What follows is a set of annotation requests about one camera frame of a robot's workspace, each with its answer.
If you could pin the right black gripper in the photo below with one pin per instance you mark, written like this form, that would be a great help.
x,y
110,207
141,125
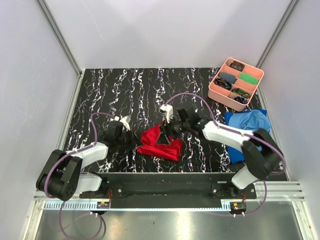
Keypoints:
x,y
163,139

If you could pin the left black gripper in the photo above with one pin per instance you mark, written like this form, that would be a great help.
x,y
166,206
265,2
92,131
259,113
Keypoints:
x,y
131,144

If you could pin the red cloth napkin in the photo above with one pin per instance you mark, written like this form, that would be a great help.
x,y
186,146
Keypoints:
x,y
170,151

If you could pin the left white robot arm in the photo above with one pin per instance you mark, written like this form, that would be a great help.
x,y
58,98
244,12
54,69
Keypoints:
x,y
62,176

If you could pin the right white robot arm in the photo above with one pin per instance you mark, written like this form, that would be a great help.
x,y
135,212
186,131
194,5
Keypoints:
x,y
261,153

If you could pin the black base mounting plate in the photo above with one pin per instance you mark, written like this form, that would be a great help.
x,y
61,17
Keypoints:
x,y
214,184

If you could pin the multicolour bands left compartment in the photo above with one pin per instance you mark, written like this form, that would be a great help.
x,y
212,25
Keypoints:
x,y
223,83

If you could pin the multicolour bands compartment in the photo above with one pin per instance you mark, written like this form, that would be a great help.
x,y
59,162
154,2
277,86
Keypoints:
x,y
241,92
223,83

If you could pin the multicolour bands front compartment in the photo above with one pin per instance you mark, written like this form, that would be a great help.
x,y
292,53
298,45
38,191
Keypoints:
x,y
241,92

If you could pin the pink divided organizer tray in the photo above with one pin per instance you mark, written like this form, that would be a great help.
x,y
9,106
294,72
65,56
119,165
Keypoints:
x,y
227,97

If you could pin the grey-blue cloth in tray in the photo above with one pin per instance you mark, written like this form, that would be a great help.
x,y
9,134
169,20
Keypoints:
x,y
228,77

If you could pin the light blue bucket hat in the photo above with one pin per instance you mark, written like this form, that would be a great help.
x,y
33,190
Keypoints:
x,y
249,120

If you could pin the green cloth in tray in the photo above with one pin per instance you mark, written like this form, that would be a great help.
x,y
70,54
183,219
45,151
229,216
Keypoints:
x,y
248,79

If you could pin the dark patterned item in tray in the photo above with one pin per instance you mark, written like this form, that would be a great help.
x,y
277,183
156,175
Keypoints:
x,y
237,66

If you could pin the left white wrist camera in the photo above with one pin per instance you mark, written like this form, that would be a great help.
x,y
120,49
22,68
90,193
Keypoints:
x,y
124,120

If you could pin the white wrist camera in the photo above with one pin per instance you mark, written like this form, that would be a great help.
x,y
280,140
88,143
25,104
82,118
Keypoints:
x,y
167,111
124,120

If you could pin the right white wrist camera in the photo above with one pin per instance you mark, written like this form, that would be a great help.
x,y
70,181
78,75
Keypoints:
x,y
167,111

